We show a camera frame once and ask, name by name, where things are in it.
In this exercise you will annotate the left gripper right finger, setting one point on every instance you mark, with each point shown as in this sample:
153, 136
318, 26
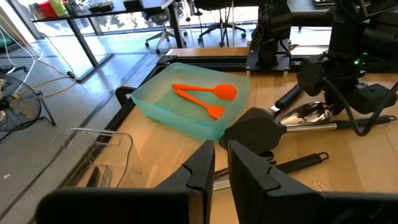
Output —
295, 208

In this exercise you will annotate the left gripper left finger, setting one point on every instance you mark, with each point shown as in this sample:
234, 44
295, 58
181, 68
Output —
140, 208

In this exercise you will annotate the shiny steel scoop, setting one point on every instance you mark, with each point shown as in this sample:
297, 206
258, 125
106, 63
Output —
308, 113

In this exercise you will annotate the black kitchen knife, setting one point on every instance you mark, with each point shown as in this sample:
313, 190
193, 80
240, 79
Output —
93, 179

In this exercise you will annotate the clear plastic bin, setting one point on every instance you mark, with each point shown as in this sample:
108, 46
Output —
93, 146

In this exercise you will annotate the teal plastic bin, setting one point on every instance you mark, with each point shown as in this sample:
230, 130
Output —
155, 102

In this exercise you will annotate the orange silicone spoon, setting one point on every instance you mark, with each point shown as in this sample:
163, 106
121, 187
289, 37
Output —
222, 91

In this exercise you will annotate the orange silicone spatula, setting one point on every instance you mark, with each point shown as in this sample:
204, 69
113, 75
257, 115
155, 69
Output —
214, 110

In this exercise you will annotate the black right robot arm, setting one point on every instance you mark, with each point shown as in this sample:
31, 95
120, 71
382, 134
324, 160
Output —
270, 25

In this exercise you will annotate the dark grey desk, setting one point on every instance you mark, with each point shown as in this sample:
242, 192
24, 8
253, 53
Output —
311, 18

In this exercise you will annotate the black office chair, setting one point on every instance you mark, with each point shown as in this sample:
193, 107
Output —
220, 28

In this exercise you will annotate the black floor fan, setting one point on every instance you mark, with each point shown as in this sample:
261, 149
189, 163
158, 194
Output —
18, 105

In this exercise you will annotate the office desk with metal legs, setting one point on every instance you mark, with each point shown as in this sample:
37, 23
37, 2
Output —
83, 43

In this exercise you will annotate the grey office chair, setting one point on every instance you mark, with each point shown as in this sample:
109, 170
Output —
164, 32

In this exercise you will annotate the black equipment tray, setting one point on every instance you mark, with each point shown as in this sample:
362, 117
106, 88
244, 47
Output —
101, 7

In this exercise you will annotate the green bottle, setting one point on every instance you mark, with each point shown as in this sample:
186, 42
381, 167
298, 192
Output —
59, 7

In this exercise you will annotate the red container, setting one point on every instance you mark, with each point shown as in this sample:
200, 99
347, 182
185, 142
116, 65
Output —
47, 9

